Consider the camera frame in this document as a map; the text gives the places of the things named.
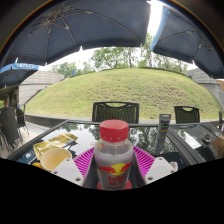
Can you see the small glass ashtray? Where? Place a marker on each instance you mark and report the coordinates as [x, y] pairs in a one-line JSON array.
[[208, 138]]

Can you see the tan patio umbrella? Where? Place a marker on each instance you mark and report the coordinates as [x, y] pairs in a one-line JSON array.
[[221, 84]]

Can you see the white tube with colour print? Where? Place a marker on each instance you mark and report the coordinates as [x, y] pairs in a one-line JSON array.
[[162, 133]]

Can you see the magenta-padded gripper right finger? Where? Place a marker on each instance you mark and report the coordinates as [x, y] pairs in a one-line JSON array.
[[160, 168]]

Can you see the person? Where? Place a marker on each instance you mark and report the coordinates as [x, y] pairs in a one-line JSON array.
[[6, 101]]

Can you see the navy patio umbrella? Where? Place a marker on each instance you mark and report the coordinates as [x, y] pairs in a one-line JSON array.
[[190, 40], [83, 26]]

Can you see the black wicker chair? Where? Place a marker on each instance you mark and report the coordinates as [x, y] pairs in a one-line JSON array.
[[115, 113], [186, 115]]

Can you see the yellow foil packet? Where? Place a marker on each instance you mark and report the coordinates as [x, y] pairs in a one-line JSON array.
[[46, 148], [65, 137]]

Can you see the clear red-capped drink bottle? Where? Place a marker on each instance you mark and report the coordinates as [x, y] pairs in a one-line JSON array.
[[113, 156]]

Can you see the blue-trimmed patio umbrella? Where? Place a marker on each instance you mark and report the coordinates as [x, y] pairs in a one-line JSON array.
[[16, 71]]

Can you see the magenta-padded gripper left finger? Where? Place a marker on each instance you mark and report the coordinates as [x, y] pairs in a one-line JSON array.
[[68, 170]]

